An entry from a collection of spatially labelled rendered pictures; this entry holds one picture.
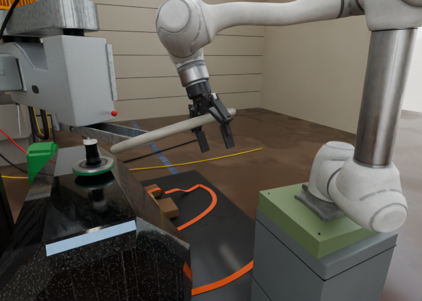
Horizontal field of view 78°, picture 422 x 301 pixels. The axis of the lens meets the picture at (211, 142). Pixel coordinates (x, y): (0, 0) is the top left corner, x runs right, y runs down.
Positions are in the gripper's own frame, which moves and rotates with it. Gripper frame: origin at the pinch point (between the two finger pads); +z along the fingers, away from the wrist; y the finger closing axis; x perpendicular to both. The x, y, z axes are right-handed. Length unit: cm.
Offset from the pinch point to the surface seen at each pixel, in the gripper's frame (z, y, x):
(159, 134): -8.9, 4.0, 15.3
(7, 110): -105, 355, 47
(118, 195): 12, 63, 18
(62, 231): 14, 50, 45
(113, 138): -14, 53, 14
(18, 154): -49, 391, 53
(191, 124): -8.9, -0.5, 6.8
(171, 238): 37, 46, 7
